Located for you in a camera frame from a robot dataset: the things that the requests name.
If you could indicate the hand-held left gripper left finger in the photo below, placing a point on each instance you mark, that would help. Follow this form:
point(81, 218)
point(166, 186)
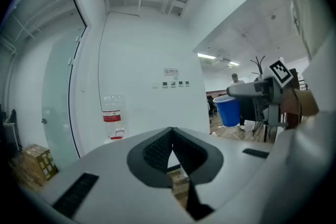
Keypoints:
point(105, 178)

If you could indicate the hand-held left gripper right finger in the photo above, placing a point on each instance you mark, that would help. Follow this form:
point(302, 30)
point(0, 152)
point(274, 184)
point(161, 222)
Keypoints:
point(231, 165)

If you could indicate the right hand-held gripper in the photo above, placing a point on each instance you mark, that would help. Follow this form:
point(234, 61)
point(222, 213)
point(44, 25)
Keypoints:
point(274, 94)

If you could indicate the person's right forearm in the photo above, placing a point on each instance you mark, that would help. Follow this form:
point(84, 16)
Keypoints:
point(307, 102)

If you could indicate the clear water jug red label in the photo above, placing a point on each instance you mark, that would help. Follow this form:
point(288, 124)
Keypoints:
point(113, 112)

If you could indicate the long ceiling light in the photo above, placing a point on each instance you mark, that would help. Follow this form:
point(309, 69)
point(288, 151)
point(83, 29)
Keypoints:
point(207, 55)
point(234, 63)

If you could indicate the black tripod stand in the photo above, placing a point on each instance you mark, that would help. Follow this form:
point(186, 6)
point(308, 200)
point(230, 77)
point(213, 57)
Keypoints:
point(258, 118)

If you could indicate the black office chair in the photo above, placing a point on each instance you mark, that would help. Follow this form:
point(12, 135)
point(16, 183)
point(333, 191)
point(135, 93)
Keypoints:
point(212, 105)

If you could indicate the brown cardboard box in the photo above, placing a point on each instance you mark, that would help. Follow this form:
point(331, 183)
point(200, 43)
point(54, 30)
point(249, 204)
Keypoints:
point(42, 160)

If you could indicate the person's white shirt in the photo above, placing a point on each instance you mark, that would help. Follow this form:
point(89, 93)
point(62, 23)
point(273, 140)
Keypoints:
point(315, 152)

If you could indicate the frosted glass door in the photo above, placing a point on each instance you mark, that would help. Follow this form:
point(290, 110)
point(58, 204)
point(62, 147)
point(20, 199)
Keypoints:
point(60, 86)

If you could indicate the wall thermostat panel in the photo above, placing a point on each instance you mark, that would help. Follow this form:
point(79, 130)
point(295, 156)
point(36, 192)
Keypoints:
point(187, 83)
point(173, 84)
point(165, 84)
point(180, 83)

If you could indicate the white wall switch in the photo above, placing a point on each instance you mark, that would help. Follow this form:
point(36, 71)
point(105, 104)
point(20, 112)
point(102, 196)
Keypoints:
point(155, 84)

